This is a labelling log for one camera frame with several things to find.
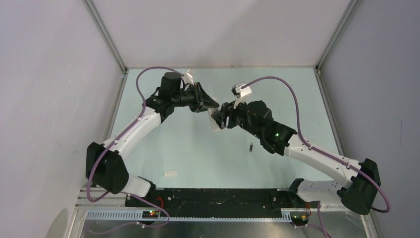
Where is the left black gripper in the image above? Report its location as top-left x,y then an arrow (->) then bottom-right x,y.
171,82 -> 218,113

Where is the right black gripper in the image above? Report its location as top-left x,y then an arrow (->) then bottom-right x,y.
211,95 -> 263,139

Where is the white remote control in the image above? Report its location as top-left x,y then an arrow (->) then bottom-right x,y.
208,108 -> 224,131

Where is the white battery cover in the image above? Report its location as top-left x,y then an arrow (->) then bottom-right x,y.
163,171 -> 178,178

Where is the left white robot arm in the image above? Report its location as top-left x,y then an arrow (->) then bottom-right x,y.
85,72 -> 219,207

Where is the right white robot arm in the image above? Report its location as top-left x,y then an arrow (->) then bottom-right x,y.
209,101 -> 382,215

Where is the left controller board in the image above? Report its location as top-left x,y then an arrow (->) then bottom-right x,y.
142,210 -> 160,219

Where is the controller board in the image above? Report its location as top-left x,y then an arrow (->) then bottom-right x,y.
142,210 -> 160,219
291,215 -> 309,227

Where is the right controller board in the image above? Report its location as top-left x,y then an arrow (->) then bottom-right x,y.
291,215 -> 309,227

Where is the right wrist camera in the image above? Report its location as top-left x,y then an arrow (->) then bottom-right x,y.
231,82 -> 252,109

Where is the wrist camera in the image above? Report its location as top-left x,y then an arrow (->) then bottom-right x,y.
231,82 -> 252,109
182,68 -> 196,85

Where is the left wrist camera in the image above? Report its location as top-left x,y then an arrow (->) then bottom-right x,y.
182,68 -> 196,85

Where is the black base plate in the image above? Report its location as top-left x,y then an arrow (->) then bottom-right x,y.
143,188 -> 306,208

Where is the grey slotted cable duct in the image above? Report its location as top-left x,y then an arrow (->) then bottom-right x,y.
85,209 -> 291,222

